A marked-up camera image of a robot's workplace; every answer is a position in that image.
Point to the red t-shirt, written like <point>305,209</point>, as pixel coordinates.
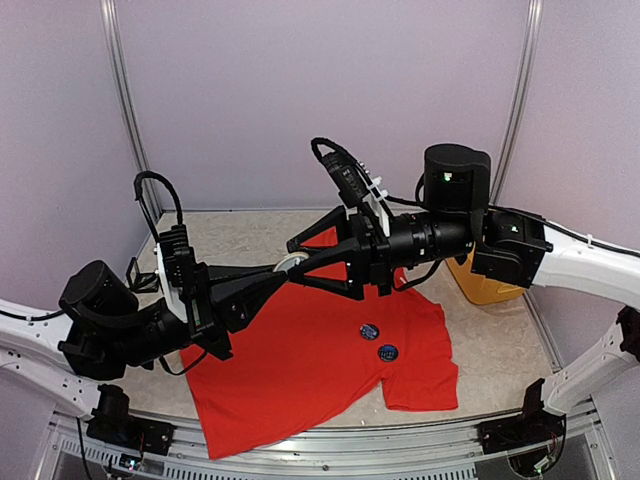
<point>302,362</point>

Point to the yellow plastic basket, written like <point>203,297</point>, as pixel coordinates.
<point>478,289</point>

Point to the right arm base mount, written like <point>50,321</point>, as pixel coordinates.
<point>513,432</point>

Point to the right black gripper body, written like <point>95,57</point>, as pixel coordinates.
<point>375,250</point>

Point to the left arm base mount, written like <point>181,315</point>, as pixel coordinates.
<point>143,435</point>

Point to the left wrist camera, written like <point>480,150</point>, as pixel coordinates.
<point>173,253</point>

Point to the yellow sunflower brooch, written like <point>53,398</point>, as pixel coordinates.
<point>289,261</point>

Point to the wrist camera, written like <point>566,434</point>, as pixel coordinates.
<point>173,253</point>
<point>357,188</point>

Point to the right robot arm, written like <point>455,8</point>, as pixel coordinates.
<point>452,216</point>

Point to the front aluminium rail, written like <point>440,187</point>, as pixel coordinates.
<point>434,450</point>

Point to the right aluminium frame post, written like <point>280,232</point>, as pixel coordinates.
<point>519,98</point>

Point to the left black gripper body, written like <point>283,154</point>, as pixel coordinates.
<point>205,324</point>

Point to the aluminium frame post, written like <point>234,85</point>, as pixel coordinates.
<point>519,98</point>
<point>115,50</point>

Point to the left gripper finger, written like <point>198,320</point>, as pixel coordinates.
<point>225,273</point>
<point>238,301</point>

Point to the dark blue pinned badge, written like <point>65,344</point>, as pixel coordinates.
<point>369,332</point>

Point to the left aluminium frame post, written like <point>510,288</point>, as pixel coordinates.
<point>115,50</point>

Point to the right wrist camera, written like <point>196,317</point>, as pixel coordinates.
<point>357,188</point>

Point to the black case with teal brooch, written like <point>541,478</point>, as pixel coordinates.
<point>141,282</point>

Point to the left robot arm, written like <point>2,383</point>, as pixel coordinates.
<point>76,354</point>

